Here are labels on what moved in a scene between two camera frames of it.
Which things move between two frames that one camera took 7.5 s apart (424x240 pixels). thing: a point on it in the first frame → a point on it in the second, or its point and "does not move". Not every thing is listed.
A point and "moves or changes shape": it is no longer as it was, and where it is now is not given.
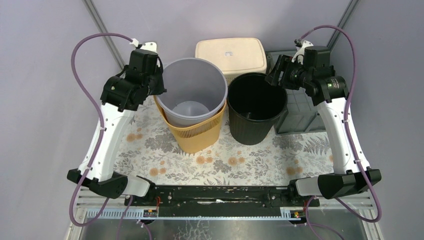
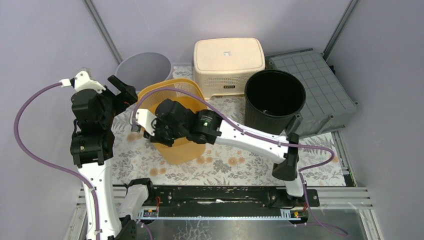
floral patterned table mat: (148, 149) does not move
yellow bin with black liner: (197, 138) moves or changes shape
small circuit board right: (295, 214) does not move
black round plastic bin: (254, 107) moves or changes shape
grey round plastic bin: (196, 91) moves or changes shape
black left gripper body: (156, 84) → (120, 91)
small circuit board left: (150, 213) does not move
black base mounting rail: (220, 201) does not move
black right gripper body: (294, 76) → (165, 134)
